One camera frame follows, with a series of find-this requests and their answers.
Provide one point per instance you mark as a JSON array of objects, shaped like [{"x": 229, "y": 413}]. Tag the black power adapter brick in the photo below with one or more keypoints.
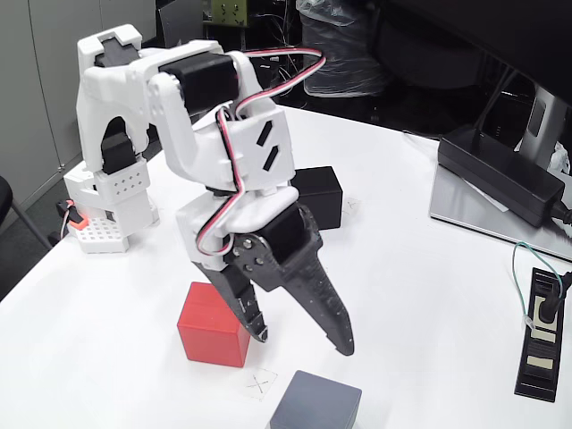
[{"x": 491, "y": 174}]

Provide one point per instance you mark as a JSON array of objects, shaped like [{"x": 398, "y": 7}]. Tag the black monitor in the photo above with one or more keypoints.
[{"x": 491, "y": 27}]

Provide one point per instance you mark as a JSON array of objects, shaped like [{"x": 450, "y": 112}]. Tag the green circuit board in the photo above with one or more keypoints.
[{"x": 230, "y": 11}]

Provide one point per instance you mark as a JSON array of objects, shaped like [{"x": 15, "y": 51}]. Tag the white paper sheet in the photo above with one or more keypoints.
[{"x": 491, "y": 201}]

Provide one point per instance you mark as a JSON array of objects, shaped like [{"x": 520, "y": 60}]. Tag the white perforated table clamp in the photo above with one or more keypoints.
[{"x": 103, "y": 237}]

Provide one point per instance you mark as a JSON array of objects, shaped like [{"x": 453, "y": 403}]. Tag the orange clamp piece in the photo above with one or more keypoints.
[{"x": 78, "y": 221}]

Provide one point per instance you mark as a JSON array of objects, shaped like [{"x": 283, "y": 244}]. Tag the black cube block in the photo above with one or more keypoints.
[{"x": 324, "y": 196}]

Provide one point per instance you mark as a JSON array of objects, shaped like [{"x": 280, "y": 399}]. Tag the crumpled white plastic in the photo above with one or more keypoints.
[{"x": 562, "y": 156}]

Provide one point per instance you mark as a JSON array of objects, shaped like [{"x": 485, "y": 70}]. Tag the grey cube block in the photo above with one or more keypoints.
[{"x": 313, "y": 402}]

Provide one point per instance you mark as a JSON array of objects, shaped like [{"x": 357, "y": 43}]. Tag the silver monitor stand neck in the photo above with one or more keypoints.
[{"x": 540, "y": 120}]

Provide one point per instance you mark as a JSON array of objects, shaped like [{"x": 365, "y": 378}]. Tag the silver monitor base plate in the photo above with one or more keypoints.
[{"x": 460, "y": 210}]

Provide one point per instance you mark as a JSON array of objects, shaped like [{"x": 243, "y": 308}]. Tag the red cube block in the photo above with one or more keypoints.
[{"x": 201, "y": 339}]

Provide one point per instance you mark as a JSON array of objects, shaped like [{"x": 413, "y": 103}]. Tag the plastic wrapped bin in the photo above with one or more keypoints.
[{"x": 344, "y": 44}]

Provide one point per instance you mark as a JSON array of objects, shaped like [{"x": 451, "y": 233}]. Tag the black power plug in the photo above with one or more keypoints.
[{"x": 546, "y": 308}]

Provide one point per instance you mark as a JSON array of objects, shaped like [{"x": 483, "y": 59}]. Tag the black power strip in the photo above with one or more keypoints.
[{"x": 536, "y": 371}]

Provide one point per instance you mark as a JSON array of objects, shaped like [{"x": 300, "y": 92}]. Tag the black chair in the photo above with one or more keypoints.
[{"x": 4, "y": 196}]

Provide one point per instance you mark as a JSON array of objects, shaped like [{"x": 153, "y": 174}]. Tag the grey metal cabinet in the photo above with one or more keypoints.
[{"x": 13, "y": 67}]

